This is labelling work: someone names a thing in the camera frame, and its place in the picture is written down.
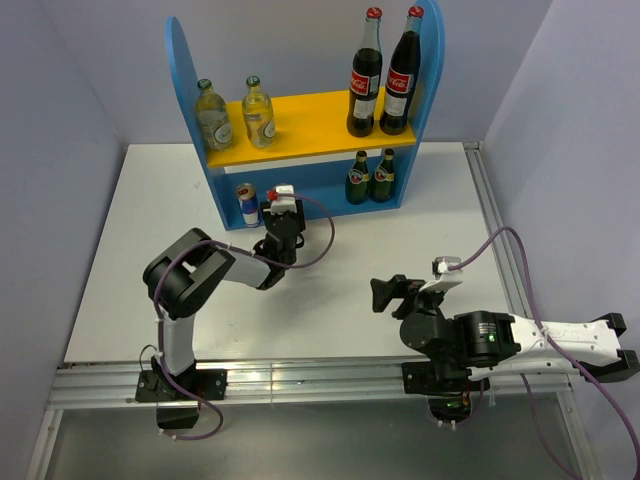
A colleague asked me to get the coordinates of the Red Bull can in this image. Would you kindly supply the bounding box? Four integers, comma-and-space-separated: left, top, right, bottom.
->
236, 183, 260, 227

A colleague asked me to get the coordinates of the clear water bottle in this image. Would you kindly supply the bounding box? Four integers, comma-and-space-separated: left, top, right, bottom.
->
195, 79, 233, 151
242, 75, 276, 148

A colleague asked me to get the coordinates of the clear water bottle front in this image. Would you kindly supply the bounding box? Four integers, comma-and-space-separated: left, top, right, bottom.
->
195, 79, 233, 151

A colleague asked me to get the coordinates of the tall Coca-Cola bottle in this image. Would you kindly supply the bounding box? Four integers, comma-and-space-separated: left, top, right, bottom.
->
379, 5, 424, 135

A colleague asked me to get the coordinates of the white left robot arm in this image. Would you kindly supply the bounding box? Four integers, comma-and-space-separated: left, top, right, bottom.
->
135, 197, 305, 403

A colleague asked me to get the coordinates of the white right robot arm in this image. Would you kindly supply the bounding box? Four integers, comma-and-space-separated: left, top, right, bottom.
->
370, 271, 639, 395

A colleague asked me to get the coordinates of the blue and yellow shelf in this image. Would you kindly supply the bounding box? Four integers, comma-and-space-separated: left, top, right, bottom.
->
165, 1, 445, 230

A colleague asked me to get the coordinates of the green Perrier bottle left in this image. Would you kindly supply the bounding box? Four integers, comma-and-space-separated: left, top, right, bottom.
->
345, 150, 370, 205

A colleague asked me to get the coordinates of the green perrier bottle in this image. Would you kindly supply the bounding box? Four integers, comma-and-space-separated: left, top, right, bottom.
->
370, 148, 395, 203
345, 150, 370, 205

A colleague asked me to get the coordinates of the green Perrier bottle right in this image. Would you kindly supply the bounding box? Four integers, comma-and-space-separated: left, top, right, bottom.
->
370, 148, 395, 203

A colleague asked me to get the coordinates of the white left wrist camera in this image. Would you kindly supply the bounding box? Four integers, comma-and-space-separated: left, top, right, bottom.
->
267, 184, 297, 215

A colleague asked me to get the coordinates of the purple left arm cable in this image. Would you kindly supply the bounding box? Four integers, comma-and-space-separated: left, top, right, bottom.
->
138, 192, 337, 441

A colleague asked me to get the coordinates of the aluminium frame rail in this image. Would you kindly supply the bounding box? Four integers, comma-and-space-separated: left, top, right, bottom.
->
28, 142, 601, 479

